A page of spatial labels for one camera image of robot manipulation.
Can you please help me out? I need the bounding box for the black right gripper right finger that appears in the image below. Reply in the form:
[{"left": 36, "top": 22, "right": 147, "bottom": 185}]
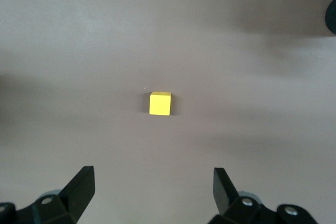
[{"left": 207, "top": 167, "right": 318, "bottom": 224}]

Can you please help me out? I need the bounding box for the yellow cube block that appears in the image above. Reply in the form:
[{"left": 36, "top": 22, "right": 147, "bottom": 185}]
[{"left": 149, "top": 91, "right": 172, "bottom": 116}]

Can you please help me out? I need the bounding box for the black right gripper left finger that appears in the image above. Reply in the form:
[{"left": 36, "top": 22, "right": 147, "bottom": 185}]
[{"left": 0, "top": 165, "right": 96, "bottom": 224}]

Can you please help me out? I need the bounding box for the black cylindrical roll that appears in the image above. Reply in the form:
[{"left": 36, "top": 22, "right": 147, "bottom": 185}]
[{"left": 324, "top": 0, "right": 336, "bottom": 36}]

